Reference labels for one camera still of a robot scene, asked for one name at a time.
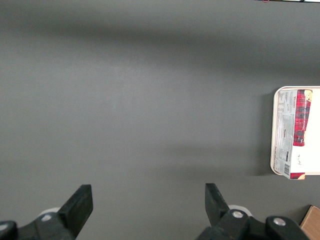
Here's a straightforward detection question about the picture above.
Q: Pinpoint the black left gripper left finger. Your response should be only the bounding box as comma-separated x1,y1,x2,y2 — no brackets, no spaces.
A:
0,184,94,240

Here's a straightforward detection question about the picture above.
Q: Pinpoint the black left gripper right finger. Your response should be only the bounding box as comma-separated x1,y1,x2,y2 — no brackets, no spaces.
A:
196,183,311,240

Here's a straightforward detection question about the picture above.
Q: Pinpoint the cream plastic tray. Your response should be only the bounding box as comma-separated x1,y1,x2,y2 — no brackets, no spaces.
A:
269,85,320,177

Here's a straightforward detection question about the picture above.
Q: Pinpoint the wooden drawer cabinet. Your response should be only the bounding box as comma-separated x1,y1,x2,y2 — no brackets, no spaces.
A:
299,204,320,240

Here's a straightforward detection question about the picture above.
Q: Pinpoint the red tartan cookie box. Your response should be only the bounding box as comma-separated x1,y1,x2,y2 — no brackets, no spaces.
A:
273,88,314,181

